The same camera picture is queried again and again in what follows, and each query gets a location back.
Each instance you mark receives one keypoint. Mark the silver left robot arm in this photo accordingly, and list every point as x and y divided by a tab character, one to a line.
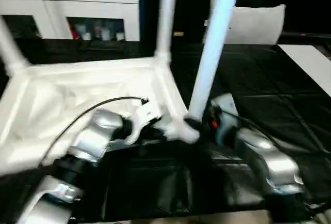
98	136

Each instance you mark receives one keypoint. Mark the white plastic table leg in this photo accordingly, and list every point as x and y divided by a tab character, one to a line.
10	48
165	14
214	40

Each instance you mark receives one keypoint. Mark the white plastic table top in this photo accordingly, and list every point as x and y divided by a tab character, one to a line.
51	92

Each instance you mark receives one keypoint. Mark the black work mat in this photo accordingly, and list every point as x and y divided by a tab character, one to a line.
271	92

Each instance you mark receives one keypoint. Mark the white flat panel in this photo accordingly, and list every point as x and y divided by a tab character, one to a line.
310	63

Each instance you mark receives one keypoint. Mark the white glass-door cabinet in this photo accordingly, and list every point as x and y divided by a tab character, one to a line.
51	6

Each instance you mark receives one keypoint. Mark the gold sofa label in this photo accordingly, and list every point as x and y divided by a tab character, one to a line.
178	33

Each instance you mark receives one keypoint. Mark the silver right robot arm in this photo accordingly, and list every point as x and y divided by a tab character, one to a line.
263	156

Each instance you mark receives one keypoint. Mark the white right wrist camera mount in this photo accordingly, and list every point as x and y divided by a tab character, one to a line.
227	110

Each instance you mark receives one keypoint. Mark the grey printed cushion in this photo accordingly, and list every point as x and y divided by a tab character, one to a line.
256	24

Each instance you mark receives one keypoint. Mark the black sofa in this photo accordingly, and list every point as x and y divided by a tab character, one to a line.
186	1

